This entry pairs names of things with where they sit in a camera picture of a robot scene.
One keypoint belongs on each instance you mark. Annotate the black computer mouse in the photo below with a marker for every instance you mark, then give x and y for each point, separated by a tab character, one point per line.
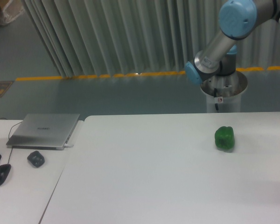
4	172

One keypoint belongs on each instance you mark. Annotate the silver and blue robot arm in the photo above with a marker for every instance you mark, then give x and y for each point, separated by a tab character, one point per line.
237	19

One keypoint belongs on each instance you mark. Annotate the green bell pepper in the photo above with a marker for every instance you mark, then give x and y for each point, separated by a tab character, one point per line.
224	138

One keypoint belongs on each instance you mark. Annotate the silver closed laptop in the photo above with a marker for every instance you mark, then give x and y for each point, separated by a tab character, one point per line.
44	131

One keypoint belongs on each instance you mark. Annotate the pale green pleated curtain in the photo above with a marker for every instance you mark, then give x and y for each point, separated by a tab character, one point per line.
98	37

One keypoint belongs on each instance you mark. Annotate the black round controller puck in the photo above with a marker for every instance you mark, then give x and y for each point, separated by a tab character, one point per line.
36	159

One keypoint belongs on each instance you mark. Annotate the plastic wrapped cardboard box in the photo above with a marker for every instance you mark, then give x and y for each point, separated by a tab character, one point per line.
10	10

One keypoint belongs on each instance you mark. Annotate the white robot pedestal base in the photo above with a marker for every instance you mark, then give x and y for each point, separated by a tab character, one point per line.
223	93

